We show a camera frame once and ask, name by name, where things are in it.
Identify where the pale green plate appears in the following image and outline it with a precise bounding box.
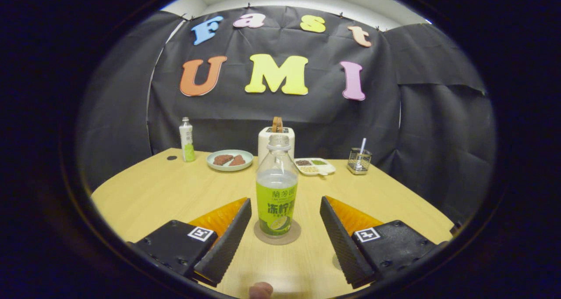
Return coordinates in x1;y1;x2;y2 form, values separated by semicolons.
206;149;254;172

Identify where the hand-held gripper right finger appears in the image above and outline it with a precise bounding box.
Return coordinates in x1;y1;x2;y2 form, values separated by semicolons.
320;196;439;289

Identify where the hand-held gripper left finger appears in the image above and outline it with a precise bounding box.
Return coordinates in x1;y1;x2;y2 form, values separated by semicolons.
127;197;252;287

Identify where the round brown coaster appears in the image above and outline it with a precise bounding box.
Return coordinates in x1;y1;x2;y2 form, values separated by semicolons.
253;219;302;246

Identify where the small white green bottle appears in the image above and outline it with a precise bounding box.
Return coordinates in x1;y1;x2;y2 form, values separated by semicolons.
179;117;196;163

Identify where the white toaster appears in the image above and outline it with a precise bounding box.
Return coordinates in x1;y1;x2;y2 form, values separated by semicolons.
258;127;295;166

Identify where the wooden table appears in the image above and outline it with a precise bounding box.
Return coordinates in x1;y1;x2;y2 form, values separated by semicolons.
91;148;454;299

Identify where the white divided dish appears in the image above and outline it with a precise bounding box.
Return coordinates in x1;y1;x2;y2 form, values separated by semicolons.
295;157;336;176

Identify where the wire mesh holder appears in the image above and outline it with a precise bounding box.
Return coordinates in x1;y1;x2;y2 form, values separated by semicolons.
347;148;372;175

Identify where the green label juice bottle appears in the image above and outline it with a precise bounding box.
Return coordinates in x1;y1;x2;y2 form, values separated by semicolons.
256;134;299;238

